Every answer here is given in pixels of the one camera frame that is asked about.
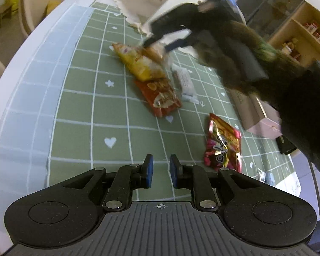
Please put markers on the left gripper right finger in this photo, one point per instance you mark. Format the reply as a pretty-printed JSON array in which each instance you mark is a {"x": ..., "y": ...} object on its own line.
[{"x": 225, "y": 189}]

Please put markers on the blue wet wipes packet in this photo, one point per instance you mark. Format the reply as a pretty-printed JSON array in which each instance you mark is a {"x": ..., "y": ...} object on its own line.
[{"x": 266, "y": 177}]

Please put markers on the pink gift box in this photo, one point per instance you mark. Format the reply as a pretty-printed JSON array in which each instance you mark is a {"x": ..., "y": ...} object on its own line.
[{"x": 257, "y": 117}]

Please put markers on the yellow red snack packet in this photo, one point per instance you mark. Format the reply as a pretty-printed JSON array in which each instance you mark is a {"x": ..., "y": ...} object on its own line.
[{"x": 138, "y": 64}]

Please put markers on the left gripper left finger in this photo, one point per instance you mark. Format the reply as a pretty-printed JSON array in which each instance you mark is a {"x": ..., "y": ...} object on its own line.
[{"x": 112, "y": 190}]

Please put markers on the dark fuzzy sleeve forearm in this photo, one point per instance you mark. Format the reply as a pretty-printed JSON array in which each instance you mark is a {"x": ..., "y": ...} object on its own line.
[{"x": 290, "y": 88}]

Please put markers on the white small snack packet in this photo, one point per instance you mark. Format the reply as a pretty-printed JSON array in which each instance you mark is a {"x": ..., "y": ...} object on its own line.
[{"x": 184, "y": 82}]

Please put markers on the wooden display shelf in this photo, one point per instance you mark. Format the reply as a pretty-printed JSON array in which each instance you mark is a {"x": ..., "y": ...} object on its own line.
[{"x": 299, "y": 36}]

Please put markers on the pink red candy packet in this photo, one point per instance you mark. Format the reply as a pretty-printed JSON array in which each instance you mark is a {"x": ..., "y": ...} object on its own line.
[{"x": 223, "y": 149}]

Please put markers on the green grid tablecloth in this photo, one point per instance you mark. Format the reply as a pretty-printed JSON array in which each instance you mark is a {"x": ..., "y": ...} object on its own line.
[{"x": 103, "y": 120}]

